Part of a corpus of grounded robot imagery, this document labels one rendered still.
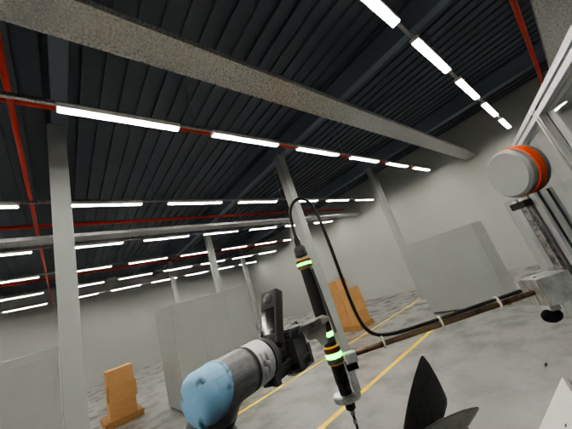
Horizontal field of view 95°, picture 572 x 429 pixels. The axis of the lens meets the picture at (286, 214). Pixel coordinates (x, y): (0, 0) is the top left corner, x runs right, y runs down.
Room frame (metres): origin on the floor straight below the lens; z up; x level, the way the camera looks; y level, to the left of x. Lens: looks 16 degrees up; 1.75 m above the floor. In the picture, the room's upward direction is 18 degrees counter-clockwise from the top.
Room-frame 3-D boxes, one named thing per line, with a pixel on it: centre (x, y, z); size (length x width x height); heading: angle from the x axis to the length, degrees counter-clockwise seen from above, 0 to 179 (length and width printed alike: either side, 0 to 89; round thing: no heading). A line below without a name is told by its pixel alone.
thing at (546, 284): (0.81, -0.63, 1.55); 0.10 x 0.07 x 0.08; 93
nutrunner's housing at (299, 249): (0.77, -0.01, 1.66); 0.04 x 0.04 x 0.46
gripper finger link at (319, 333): (0.66, 0.01, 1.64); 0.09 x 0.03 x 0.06; 127
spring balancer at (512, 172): (0.81, -0.73, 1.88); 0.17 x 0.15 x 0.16; 148
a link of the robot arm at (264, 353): (0.53, 0.14, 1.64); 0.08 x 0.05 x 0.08; 58
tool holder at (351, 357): (0.77, -0.02, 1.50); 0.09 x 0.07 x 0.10; 93
